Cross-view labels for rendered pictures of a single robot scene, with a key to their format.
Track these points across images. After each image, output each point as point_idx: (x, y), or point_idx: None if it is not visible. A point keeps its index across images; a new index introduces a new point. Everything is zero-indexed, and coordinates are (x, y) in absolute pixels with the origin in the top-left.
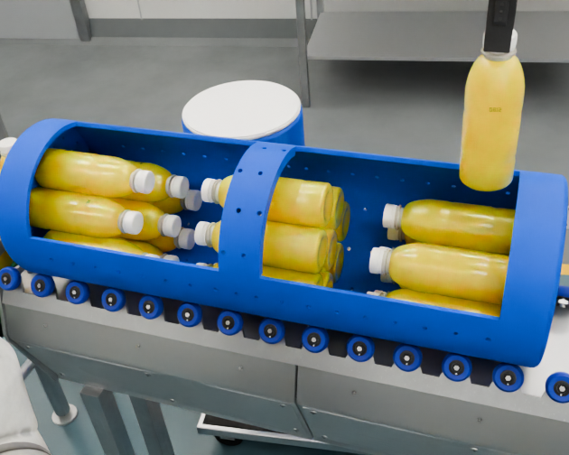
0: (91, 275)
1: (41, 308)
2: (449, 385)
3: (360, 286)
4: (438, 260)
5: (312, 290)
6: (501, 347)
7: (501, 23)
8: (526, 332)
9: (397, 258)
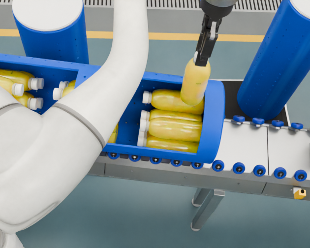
0: None
1: None
2: (173, 167)
3: (130, 120)
4: (170, 128)
5: (116, 146)
6: (196, 161)
7: (203, 60)
8: (206, 158)
9: (152, 127)
